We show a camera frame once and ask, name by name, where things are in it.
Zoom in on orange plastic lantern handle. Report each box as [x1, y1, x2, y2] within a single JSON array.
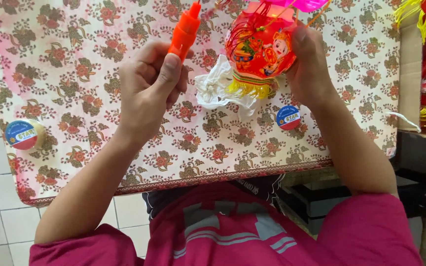
[[167, 1, 202, 62]]

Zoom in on white electrical tape roll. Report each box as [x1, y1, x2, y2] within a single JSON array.
[[5, 119, 46, 150]]

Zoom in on black low shelf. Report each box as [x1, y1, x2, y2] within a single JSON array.
[[278, 168, 426, 237]]

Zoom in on person's dark shorts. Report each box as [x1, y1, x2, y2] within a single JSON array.
[[142, 174, 285, 221]]

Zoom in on person's right hand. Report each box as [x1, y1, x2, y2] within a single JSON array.
[[285, 20, 337, 109]]

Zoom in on red round toy lantern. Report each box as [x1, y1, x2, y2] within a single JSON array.
[[224, 2, 298, 100]]

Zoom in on pink plastic lantern piece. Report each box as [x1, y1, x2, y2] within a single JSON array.
[[248, 0, 330, 13]]

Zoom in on cardboard box of red lanterns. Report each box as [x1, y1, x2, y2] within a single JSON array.
[[394, 0, 426, 144]]

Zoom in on flat electrical tape roll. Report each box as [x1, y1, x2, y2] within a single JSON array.
[[276, 105, 302, 131]]

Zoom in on floral patterned tablecloth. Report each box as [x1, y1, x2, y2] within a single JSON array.
[[0, 0, 401, 206]]

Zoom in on white crumpled plastic bag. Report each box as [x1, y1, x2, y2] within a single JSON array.
[[195, 55, 261, 118]]

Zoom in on person's pink shirt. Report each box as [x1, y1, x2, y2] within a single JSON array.
[[29, 182, 424, 266]]

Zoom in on person's left hand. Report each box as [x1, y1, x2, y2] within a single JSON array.
[[118, 40, 195, 145]]

